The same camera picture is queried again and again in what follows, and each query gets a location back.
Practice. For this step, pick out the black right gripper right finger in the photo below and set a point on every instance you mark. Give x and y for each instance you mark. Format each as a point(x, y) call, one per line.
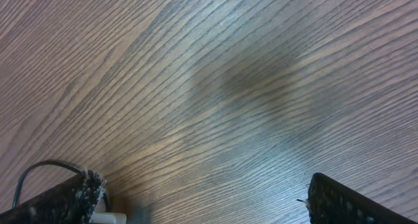
point(330, 202)

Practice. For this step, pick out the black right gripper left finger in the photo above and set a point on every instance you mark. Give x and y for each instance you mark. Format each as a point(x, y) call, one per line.
point(71, 202)

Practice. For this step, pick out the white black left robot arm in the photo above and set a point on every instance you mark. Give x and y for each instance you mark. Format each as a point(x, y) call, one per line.
point(117, 215)

